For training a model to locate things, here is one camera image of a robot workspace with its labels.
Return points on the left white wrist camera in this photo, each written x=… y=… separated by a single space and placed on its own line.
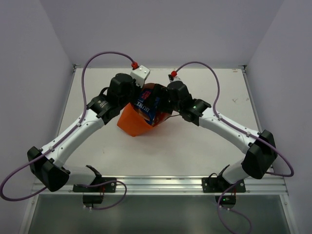
x=140 y=74

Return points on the blue Burts crisps packet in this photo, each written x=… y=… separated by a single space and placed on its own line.
x=146 y=107

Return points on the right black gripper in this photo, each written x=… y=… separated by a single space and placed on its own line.
x=162 y=91

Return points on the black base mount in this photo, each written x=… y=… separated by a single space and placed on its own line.
x=93 y=196
x=214 y=184

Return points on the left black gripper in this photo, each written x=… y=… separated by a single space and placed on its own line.
x=136 y=92

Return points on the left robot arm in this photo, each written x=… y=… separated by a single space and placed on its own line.
x=47 y=163

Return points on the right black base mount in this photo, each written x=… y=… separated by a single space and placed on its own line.
x=214 y=184

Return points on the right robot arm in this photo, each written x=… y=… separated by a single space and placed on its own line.
x=258 y=148

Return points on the orange paper bag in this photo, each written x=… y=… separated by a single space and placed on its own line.
x=132 y=123

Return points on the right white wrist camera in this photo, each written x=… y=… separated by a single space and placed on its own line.
x=174 y=77

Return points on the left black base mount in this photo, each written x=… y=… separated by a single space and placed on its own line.
x=93 y=196

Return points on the aluminium front rail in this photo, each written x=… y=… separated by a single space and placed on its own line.
x=192 y=185

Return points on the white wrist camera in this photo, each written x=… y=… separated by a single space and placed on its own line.
x=140 y=74
x=174 y=77

